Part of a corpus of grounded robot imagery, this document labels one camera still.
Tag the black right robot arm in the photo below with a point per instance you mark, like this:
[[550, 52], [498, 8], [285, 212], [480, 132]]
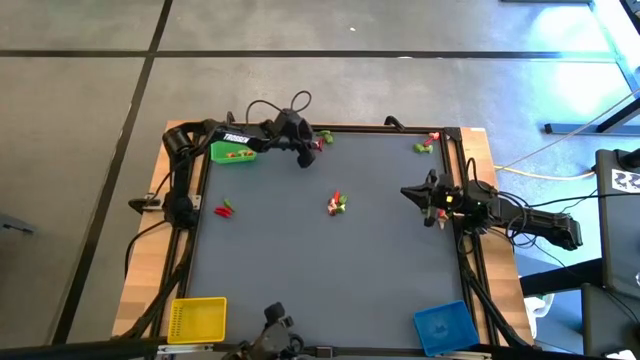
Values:
[[545, 225]]

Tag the black case with marker print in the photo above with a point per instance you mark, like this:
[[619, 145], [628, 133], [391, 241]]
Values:
[[620, 225]]

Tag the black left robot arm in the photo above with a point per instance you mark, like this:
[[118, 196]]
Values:
[[235, 137]]

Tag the blue plastic basket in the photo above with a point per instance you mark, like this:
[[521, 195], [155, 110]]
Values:
[[445, 327]]

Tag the white plastic object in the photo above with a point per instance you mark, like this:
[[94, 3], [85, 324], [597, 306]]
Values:
[[540, 310]]

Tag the grey floor object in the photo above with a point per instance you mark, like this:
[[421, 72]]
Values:
[[15, 225]]

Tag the silver metal bracket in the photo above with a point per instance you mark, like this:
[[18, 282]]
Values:
[[185, 348]]

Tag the metal floor stand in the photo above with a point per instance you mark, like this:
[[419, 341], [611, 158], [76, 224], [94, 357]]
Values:
[[570, 128]]

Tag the green plastic basket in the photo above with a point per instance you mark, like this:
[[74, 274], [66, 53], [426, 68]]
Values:
[[220, 152]]

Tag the dark grey case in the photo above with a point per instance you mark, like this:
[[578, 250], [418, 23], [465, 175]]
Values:
[[610, 325]]

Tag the yellow plastic basket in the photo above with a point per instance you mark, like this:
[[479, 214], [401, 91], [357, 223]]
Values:
[[197, 320]]

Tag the black aluminium table frame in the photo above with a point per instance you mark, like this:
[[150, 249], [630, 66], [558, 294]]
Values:
[[360, 128]]

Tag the red toy chili pepper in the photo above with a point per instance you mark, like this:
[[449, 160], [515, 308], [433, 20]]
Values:
[[320, 145], [221, 210], [224, 215]]

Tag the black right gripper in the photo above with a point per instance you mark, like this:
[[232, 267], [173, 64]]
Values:
[[447, 200]]

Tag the small table-level camera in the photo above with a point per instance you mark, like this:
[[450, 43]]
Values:
[[324, 351]]

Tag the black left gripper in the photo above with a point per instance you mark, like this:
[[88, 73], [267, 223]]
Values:
[[292, 127]]

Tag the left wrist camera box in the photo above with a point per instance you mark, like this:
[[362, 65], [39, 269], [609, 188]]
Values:
[[306, 157]]

